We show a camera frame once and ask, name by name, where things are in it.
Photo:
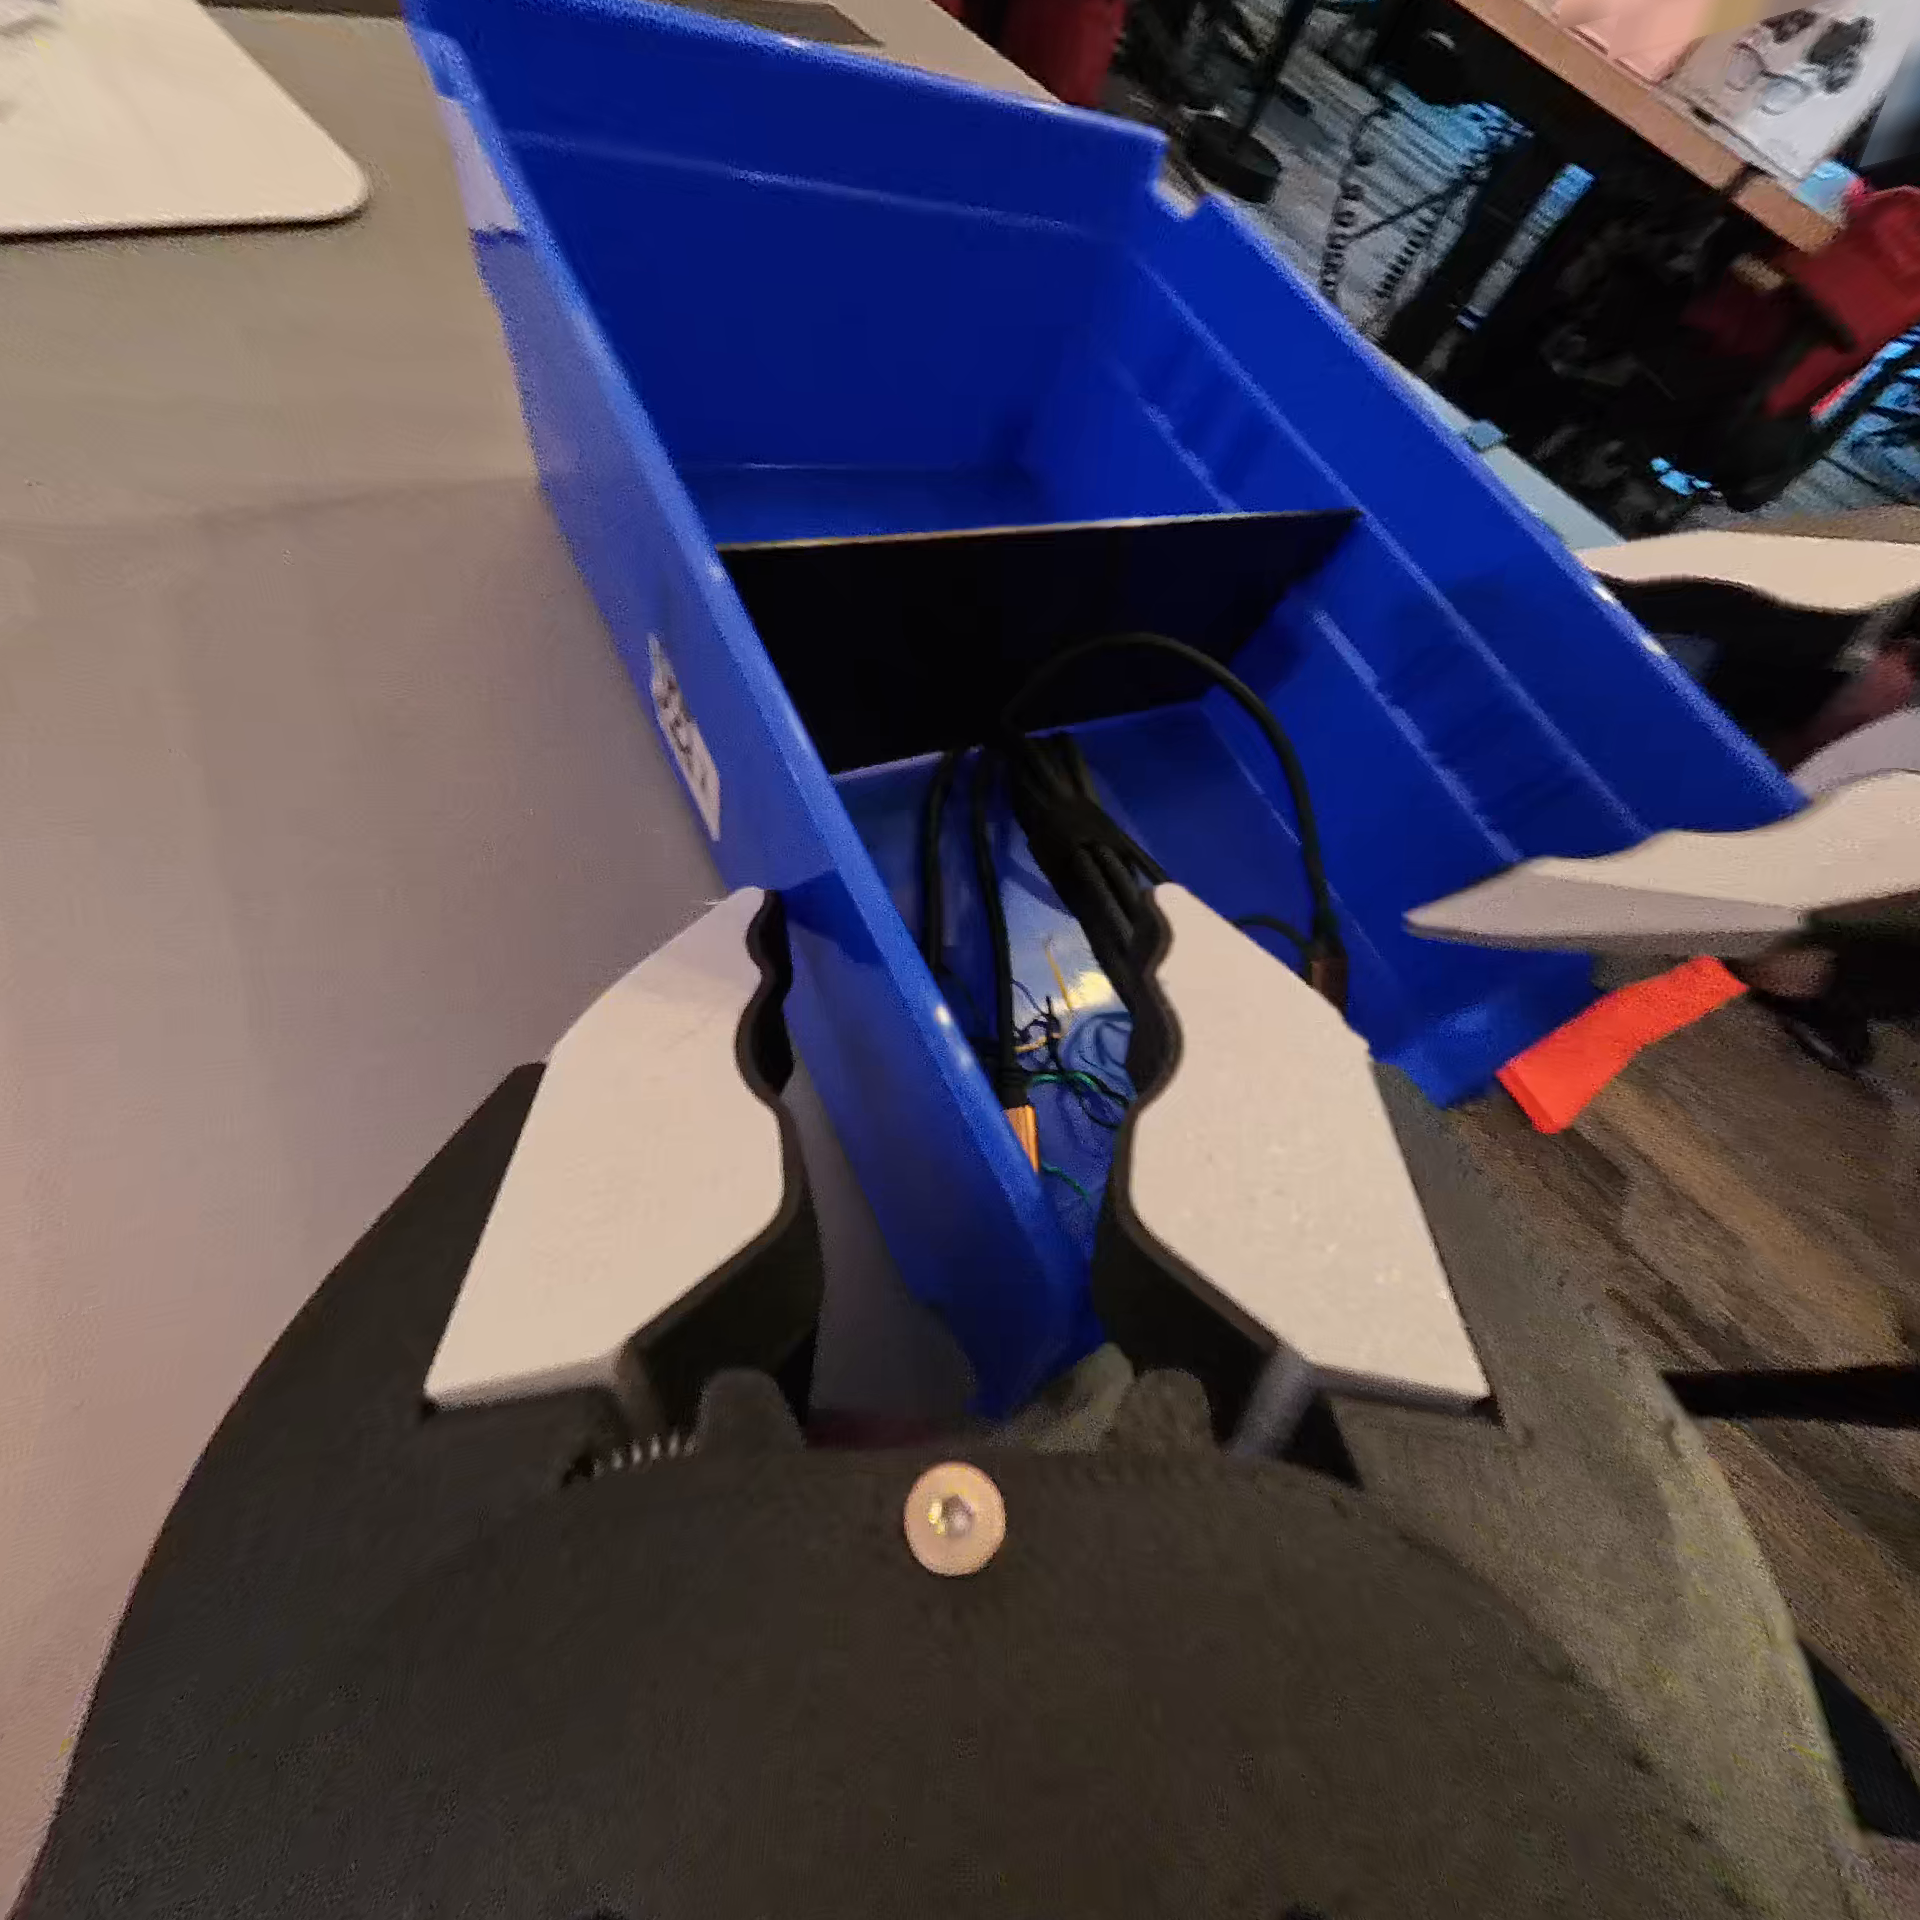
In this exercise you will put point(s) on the blue plastic bin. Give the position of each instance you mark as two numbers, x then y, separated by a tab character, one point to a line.
839	300

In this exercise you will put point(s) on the orange floor wedge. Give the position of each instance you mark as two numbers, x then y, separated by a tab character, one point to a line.
1603	1051

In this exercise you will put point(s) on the mannequin head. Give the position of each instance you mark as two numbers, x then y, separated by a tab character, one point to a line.
1634	31

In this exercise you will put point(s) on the black desk leg frame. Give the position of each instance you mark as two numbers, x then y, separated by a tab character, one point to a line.
1798	1390

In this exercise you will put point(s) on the white printed box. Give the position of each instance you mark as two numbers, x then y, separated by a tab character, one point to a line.
1798	74

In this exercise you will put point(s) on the wooden top desk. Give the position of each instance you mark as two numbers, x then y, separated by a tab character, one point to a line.
1649	121

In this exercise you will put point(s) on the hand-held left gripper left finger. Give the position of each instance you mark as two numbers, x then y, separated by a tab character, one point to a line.
629	1199

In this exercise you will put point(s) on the black bin divider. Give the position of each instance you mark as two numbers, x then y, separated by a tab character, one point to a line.
975	618

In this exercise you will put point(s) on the person's left hand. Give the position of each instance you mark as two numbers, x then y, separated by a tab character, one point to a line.
885	1424

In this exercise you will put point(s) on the black pole round base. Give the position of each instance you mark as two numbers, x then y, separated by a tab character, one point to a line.
1238	165

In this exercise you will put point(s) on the red storage bag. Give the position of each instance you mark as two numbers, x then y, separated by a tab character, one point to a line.
1074	21
1861	284

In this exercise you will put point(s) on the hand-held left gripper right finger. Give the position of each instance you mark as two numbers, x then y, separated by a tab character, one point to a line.
1289	1199

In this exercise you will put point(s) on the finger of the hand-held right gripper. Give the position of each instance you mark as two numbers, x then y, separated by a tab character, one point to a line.
1770	568
1679	886

